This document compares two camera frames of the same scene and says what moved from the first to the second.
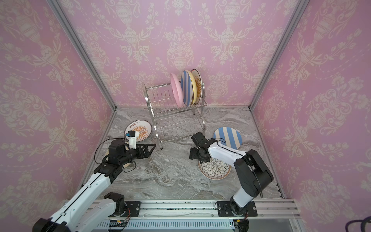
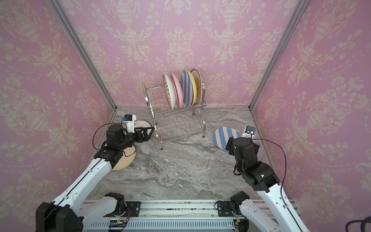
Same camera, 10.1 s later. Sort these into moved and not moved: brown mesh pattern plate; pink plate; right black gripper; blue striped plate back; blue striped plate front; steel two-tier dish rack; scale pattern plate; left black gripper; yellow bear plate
Moved: left black gripper; right black gripper; scale pattern plate
Not moved: blue striped plate front; pink plate; steel two-tier dish rack; blue striped plate back; yellow bear plate; brown mesh pattern plate
